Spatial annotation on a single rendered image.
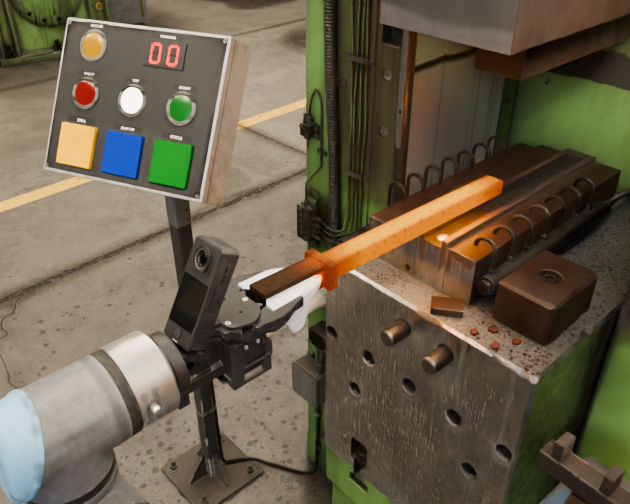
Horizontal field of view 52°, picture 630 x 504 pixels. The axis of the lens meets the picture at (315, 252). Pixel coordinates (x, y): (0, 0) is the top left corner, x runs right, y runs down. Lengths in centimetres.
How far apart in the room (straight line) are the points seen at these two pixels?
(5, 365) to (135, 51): 144
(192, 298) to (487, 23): 45
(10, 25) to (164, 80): 437
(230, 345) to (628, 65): 86
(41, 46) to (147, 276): 329
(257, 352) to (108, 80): 67
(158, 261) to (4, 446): 215
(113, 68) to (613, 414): 100
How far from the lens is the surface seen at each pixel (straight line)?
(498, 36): 79
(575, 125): 132
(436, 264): 95
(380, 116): 114
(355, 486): 133
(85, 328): 245
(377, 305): 98
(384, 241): 81
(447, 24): 83
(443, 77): 115
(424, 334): 94
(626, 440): 111
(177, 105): 114
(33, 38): 561
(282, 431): 197
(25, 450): 61
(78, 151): 124
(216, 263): 63
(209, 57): 113
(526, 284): 89
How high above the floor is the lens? 148
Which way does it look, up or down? 33 degrees down
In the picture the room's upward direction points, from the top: straight up
